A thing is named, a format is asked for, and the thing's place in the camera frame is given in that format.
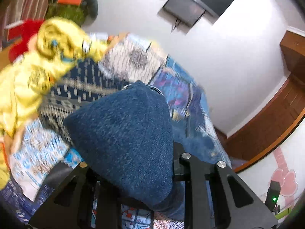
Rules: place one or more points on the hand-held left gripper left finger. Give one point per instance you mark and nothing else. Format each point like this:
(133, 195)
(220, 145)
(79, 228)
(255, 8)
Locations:
(78, 183)

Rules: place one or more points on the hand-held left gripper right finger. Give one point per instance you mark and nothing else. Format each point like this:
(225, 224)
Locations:
(197, 176)

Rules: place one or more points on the blue denim jacket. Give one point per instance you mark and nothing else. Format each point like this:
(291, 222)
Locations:
(124, 133)

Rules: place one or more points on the white sliding wardrobe door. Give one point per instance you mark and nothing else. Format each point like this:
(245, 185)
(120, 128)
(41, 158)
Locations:
(259, 179)

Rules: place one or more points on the pink heart sticker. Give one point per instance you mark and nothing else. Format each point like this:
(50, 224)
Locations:
(284, 176)

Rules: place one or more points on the brown wooden door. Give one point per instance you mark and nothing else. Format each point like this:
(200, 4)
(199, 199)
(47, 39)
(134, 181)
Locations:
(274, 119)

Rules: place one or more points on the yellow printed garment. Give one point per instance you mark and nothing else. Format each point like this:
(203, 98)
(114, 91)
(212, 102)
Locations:
(28, 81)

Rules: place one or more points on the blue patchwork blanket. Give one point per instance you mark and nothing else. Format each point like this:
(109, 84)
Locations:
(143, 52)

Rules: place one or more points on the wooden overhead cabinet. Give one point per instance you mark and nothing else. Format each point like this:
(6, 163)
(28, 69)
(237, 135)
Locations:
(293, 50)

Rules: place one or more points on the red cloth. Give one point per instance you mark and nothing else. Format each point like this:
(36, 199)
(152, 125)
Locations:
(23, 33)

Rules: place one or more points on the green printed hamper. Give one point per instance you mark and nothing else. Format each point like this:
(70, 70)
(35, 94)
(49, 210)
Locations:
(66, 13)

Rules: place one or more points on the dark grey cushion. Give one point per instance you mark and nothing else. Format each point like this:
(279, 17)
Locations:
(91, 3)

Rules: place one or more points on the striped brown curtain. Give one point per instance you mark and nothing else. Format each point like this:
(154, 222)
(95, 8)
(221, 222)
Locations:
(26, 2)

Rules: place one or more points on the small black wall monitor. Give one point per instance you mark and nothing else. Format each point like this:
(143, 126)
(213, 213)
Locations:
(183, 7)

